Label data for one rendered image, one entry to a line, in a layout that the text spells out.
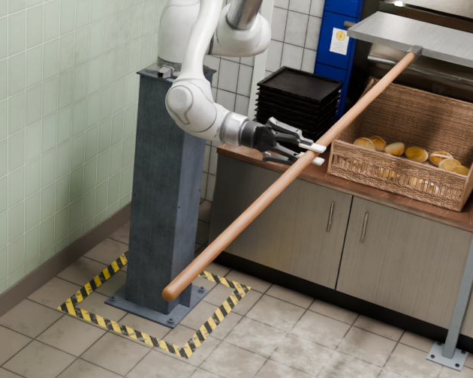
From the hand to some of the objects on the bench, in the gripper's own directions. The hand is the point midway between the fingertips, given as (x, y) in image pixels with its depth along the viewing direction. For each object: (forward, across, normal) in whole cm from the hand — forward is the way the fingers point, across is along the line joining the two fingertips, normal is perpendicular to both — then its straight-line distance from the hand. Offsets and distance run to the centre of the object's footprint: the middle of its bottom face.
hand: (311, 152), depth 258 cm
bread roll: (0, +61, -134) cm, 148 cm away
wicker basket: (0, +62, -126) cm, 140 cm away
